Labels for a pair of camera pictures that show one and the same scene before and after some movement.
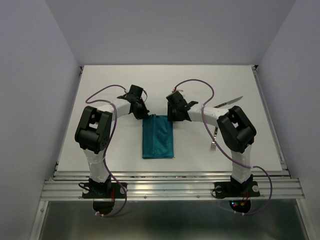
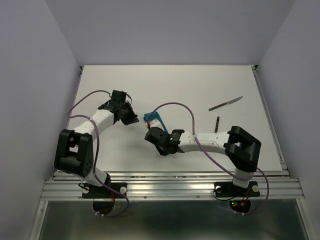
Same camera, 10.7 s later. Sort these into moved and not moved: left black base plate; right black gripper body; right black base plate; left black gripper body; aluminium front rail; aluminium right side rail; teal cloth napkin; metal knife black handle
Moved: teal cloth napkin; right black gripper body; left black gripper body
Not moved: right black base plate; aluminium right side rail; metal knife black handle; aluminium front rail; left black base plate
